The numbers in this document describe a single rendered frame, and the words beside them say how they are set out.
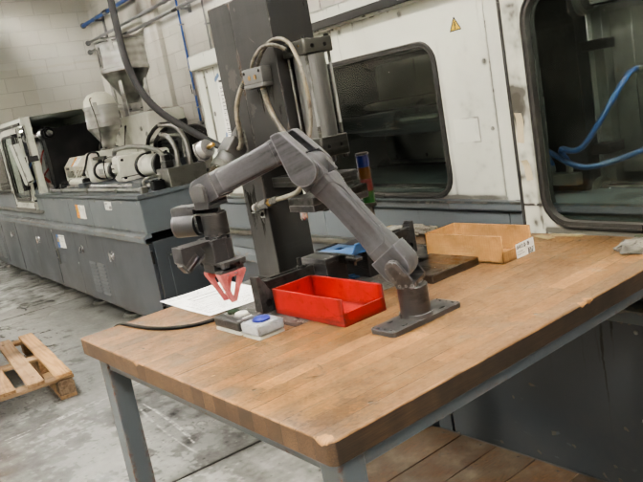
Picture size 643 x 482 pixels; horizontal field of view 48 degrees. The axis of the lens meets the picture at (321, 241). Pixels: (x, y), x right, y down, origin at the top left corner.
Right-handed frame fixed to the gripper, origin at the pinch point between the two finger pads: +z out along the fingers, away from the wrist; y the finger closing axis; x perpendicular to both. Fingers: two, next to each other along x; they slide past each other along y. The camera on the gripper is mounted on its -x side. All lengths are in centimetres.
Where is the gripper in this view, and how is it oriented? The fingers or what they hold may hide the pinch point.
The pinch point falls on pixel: (230, 296)
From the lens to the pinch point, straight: 163.6
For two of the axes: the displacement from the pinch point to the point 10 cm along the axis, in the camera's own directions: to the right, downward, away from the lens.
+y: 6.2, 0.6, -7.8
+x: 7.7, -2.5, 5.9
